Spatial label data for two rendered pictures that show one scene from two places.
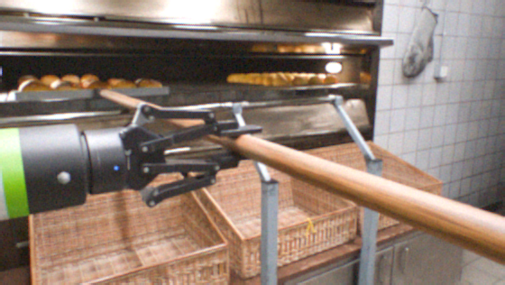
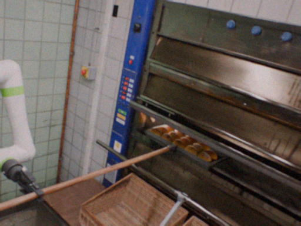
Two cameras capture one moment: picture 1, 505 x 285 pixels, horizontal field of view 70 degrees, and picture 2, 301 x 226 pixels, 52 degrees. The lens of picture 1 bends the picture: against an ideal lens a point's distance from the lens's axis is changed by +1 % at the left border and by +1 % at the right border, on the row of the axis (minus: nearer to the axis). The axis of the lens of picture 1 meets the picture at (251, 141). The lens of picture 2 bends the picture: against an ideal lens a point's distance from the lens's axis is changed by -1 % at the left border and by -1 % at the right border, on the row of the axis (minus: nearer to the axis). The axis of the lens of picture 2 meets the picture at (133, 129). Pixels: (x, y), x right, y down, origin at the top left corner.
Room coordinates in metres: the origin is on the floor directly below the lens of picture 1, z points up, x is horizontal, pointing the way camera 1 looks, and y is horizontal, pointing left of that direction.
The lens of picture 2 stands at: (0.50, -1.17, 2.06)
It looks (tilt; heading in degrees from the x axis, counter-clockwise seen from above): 22 degrees down; 72
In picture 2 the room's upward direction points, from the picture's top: 11 degrees clockwise
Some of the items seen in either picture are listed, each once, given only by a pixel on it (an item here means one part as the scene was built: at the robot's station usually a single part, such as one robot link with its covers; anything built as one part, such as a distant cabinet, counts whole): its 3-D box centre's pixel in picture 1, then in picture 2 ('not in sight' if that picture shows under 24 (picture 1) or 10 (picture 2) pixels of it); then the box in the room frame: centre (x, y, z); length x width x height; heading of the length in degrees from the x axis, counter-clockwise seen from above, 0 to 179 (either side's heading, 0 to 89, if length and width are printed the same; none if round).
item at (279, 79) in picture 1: (280, 78); not in sight; (2.35, -0.18, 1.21); 0.61 x 0.48 x 0.06; 32
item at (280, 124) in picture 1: (234, 125); (238, 214); (1.67, 0.08, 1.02); 1.79 x 0.11 x 0.19; 122
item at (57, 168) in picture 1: (56, 166); (13, 169); (0.39, 0.22, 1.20); 0.12 x 0.06 x 0.09; 33
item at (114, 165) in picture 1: (125, 158); (20, 176); (0.42, 0.15, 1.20); 0.09 x 0.07 x 0.08; 123
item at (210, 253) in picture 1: (126, 238); (131, 217); (1.14, 0.43, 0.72); 0.56 x 0.49 x 0.28; 121
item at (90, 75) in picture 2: not in sight; (88, 72); (0.84, 1.34, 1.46); 0.10 x 0.07 x 0.10; 122
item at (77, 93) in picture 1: (91, 89); (189, 142); (1.56, 0.68, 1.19); 0.55 x 0.36 x 0.03; 122
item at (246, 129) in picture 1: (236, 131); (37, 190); (0.51, 0.02, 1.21); 0.07 x 0.03 x 0.01; 123
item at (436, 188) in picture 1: (366, 180); not in sight; (1.77, -0.59, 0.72); 0.56 x 0.49 x 0.28; 120
